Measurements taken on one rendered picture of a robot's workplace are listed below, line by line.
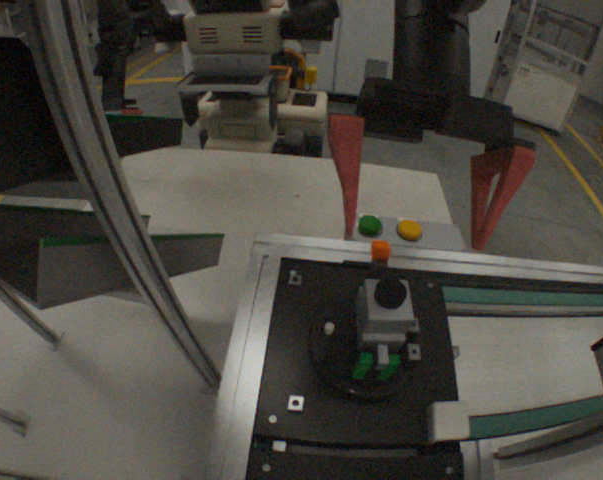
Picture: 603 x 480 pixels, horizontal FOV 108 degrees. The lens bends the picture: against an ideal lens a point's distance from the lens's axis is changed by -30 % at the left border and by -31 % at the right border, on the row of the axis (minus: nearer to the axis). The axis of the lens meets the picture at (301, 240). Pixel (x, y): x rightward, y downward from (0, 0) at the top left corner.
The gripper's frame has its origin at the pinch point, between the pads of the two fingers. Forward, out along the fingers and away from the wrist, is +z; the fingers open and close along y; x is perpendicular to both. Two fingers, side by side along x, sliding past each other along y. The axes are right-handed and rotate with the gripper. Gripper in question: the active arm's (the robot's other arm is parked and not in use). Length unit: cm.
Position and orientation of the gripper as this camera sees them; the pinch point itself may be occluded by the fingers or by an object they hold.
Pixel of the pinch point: (418, 230)
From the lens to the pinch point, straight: 22.6
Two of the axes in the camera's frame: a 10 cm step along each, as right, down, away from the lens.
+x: 0.7, -1.5, 9.9
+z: -1.0, 9.8, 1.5
